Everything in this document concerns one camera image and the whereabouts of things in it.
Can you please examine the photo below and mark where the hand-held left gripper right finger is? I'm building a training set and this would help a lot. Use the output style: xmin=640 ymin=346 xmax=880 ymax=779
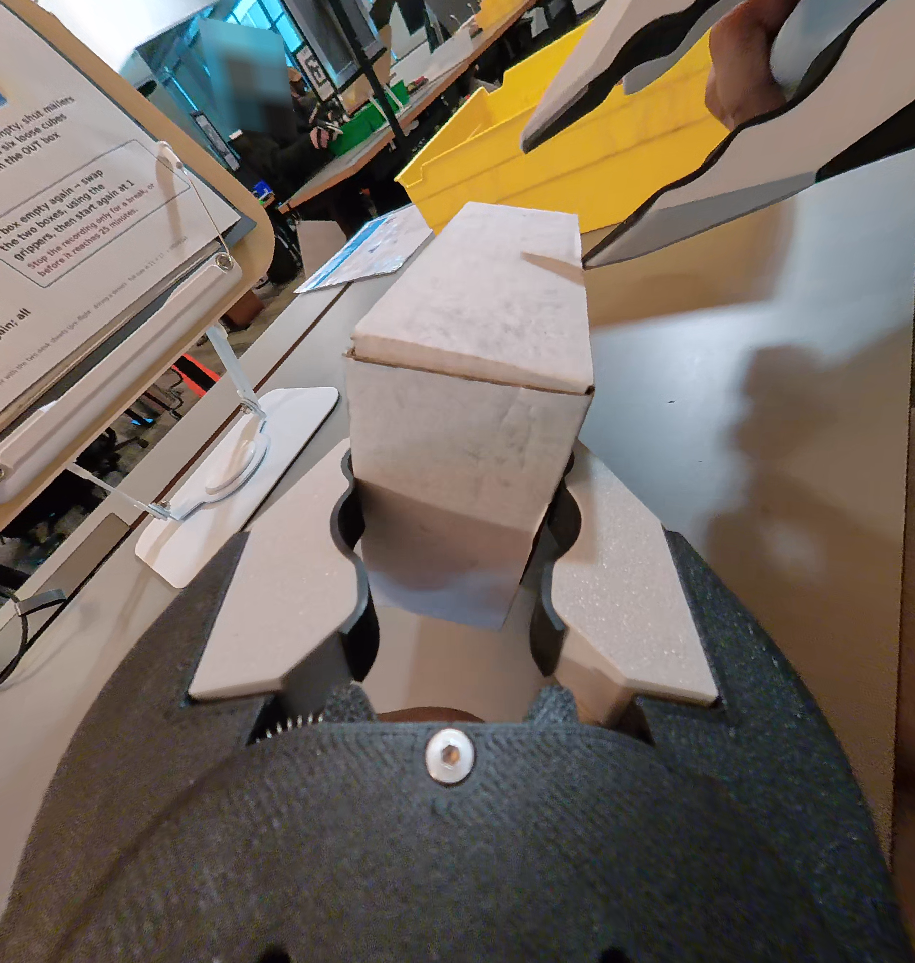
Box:
xmin=531 ymin=450 xmax=723 ymax=725

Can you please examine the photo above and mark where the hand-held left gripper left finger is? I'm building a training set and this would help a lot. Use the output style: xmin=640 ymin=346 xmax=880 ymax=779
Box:
xmin=189 ymin=450 xmax=382 ymax=704

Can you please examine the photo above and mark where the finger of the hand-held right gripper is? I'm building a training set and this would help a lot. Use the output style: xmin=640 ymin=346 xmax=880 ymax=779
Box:
xmin=581 ymin=0 xmax=915 ymax=270
xmin=519 ymin=0 xmax=730 ymax=155

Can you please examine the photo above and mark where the white cardboard mailer box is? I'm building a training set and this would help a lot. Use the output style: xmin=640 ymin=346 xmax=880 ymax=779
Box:
xmin=343 ymin=202 xmax=595 ymax=631

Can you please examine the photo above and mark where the grey desk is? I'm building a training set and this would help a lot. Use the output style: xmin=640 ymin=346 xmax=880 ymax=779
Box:
xmin=0 ymin=146 xmax=915 ymax=963

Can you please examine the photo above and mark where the person's right hand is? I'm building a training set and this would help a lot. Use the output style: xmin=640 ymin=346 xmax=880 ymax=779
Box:
xmin=705 ymin=0 xmax=797 ymax=132

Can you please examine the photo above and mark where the yellow plastic bin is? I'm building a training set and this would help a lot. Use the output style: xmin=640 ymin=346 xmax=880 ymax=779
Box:
xmin=474 ymin=0 xmax=537 ymax=30
xmin=395 ymin=30 xmax=737 ymax=236

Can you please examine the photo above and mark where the long wooden table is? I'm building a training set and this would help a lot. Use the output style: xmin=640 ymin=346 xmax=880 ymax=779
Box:
xmin=280 ymin=0 xmax=541 ymax=219

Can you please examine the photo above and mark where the green plastic bin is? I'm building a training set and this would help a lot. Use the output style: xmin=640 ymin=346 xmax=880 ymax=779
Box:
xmin=328 ymin=79 xmax=411 ymax=157

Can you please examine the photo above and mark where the blue white paper sheet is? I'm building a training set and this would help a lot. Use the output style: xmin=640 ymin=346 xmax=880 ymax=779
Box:
xmin=295 ymin=205 xmax=436 ymax=294

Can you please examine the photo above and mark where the printed instruction sheet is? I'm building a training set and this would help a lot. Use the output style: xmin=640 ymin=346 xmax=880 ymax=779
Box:
xmin=0 ymin=0 xmax=242 ymax=437

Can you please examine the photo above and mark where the black cable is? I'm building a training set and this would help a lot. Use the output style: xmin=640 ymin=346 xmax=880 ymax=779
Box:
xmin=0 ymin=575 xmax=30 ymax=697

